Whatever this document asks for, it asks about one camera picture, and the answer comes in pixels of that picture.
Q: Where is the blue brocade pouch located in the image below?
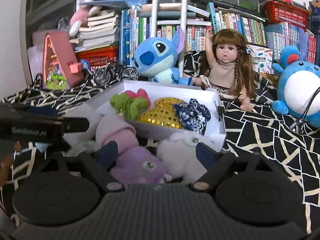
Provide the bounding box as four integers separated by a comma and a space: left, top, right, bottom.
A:
173, 99, 211, 135

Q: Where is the black cable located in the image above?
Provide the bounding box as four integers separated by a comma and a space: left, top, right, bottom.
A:
290, 86, 320, 134

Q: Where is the white cardboard box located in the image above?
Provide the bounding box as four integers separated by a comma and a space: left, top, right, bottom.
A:
88, 81, 226, 151

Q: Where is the green plaid cloth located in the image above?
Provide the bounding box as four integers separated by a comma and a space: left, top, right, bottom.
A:
63, 140, 100, 157

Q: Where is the white pipe rack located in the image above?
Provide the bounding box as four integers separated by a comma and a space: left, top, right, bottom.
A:
150, 0, 189, 78

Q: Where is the purple plush toy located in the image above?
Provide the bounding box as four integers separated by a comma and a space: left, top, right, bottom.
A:
110, 146, 172, 188

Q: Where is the stack of books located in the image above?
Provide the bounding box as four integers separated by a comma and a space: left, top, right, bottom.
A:
69, 8, 120, 51

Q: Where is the pink white bunny plush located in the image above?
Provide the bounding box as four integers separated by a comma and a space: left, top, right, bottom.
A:
69, 5, 102, 37

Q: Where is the blue cardboard box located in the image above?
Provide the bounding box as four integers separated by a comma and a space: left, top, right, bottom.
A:
309, 0, 320, 35

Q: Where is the row of upright books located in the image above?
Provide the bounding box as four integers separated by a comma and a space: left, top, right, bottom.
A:
119, 2, 320, 67

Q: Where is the blue Stitch plush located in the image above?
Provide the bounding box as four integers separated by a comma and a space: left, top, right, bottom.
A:
134, 26, 193, 86

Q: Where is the pink triangular toy house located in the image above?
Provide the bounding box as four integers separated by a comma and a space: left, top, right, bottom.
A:
42, 30, 84, 90

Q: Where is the red basket on books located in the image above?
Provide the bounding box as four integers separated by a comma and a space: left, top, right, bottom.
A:
263, 0, 309, 30

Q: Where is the brown haired baby doll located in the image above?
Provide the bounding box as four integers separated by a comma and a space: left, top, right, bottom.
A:
192, 29, 255, 112

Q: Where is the pink cloth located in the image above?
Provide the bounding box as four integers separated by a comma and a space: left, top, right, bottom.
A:
95, 115, 139, 155

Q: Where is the red plastic basket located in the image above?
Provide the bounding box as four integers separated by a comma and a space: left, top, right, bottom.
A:
75, 46, 118, 72

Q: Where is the miniature black bicycle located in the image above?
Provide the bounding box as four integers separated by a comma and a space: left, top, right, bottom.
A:
94, 61, 139, 86

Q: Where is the white fluffy plush toy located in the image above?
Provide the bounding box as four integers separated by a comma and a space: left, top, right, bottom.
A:
157, 130, 217, 184

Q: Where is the green and pink scrunchie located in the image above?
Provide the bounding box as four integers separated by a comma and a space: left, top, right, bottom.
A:
110, 88, 151, 120

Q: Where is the gold sequin heart pillow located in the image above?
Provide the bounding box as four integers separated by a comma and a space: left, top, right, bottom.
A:
137, 97, 185, 129

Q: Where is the blue round plush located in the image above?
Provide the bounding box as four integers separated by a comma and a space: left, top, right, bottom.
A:
272, 46, 319, 128

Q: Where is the left hand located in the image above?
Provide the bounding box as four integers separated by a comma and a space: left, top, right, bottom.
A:
0, 141, 22, 187

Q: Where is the black white patterned blanket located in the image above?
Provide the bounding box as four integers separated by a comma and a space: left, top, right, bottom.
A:
0, 49, 320, 235

